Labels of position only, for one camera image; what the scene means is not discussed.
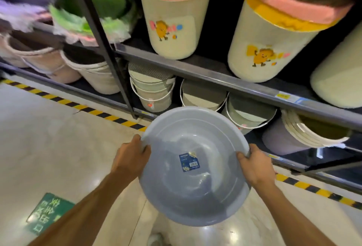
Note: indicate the person's right hand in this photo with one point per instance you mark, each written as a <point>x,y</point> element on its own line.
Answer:
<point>258,169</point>

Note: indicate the person's left hand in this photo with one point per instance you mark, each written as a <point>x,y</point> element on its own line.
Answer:
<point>127,161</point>

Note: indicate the person's right thumb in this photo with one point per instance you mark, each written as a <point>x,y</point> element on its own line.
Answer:
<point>242,158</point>

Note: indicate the person's left thumb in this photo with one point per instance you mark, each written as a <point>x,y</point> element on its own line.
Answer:
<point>146,152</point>

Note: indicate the grey plastic basin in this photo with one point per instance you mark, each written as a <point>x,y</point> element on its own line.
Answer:
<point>195,175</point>

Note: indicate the person's left forearm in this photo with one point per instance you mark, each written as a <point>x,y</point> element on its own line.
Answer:
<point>84,212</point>

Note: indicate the person's right forearm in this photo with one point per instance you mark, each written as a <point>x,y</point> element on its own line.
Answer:
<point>291,217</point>

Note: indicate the lilac bucket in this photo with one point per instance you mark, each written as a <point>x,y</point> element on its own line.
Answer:
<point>278,141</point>

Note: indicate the stack of white buckets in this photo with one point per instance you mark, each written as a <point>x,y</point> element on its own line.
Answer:
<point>308,130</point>

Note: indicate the yellow shelf price tag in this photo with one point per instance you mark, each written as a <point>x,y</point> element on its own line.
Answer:
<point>284,96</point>

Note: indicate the person's shoe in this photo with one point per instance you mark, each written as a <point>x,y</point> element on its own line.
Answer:
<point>156,240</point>

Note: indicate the white bucket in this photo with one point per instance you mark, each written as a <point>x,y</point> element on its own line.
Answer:
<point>96,76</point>

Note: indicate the black metal shelf rack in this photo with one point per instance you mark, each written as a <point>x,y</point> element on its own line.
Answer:
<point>198,72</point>

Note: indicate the green floor sign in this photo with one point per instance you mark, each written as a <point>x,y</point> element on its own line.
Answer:
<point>49,213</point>

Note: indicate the cream bucket with cartoon print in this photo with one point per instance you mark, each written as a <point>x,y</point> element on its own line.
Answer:
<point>175,22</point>
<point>271,42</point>

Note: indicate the plain cream bucket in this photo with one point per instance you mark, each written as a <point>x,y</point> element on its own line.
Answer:
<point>339,76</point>

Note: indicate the stack of green basins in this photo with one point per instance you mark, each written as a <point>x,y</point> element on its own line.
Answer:
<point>107,8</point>

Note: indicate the stack of purple basins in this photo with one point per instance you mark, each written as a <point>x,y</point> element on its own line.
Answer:
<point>22,2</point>

